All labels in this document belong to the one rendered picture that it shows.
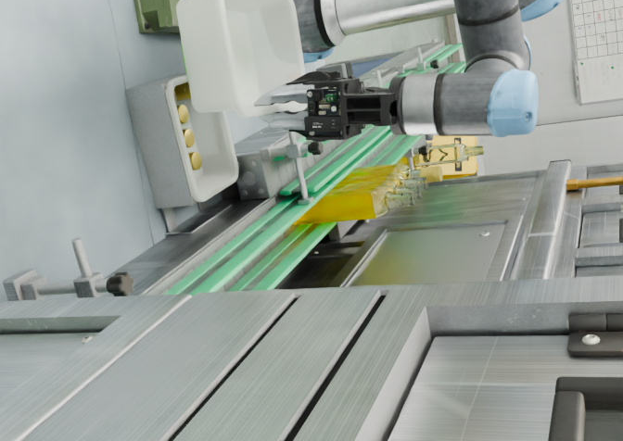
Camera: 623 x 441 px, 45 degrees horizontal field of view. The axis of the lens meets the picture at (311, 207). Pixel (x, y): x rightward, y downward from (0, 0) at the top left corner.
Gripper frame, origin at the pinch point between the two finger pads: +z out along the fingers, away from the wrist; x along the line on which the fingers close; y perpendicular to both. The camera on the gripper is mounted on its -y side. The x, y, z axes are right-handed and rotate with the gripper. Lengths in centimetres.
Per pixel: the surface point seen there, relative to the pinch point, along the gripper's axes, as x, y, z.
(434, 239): 35, -63, -8
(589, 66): 24, -641, -15
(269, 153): 12.2, -38.4, 18.8
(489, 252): 34, -53, -21
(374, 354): 9, 55, -32
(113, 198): 15.5, -8.9, 34.0
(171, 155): 9.6, -19.1, 28.6
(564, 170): 27, -109, -31
